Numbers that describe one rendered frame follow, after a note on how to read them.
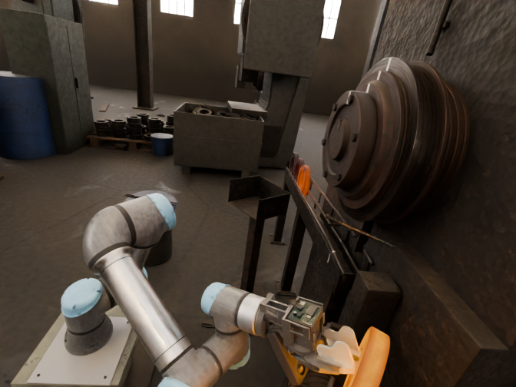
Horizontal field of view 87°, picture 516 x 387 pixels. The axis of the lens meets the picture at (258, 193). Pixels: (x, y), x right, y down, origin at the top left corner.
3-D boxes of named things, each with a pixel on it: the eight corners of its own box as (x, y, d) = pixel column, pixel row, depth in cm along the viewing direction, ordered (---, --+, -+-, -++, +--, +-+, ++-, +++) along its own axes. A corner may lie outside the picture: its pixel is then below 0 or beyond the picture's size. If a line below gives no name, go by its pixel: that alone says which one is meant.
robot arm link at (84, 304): (59, 317, 93) (51, 289, 86) (100, 295, 103) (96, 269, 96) (74, 340, 87) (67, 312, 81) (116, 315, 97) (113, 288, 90)
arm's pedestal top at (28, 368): (12, 391, 85) (9, 384, 83) (70, 309, 114) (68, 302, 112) (119, 392, 88) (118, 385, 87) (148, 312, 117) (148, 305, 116)
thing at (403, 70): (341, 186, 113) (375, 62, 94) (397, 257, 70) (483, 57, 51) (325, 184, 112) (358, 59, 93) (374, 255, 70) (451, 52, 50)
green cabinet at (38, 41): (29, 150, 333) (-4, 6, 271) (64, 137, 397) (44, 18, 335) (70, 155, 337) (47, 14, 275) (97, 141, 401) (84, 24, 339)
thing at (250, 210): (246, 271, 187) (259, 175, 157) (269, 296, 169) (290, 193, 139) (219, 281, 175) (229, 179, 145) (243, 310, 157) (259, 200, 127)
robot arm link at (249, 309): (239, 337, 57) (259, 312, 63) (257, 345, 54) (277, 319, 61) (235, 307, 54) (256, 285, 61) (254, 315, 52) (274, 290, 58)
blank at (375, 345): (395, 319, 50) (376, 309, 51) (385, 385, 37) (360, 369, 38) (365, 377, 55) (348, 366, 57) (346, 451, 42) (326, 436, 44)
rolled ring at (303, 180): (299, 165, 172) (304, 166, 172) (295, 194, 173) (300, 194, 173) (306, 164, 154) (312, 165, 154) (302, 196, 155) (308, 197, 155)
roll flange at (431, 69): (363, 188, 114) (403, 66, 94) (433, 260, 71) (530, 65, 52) (341, 186, 113) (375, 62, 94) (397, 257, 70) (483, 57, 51)
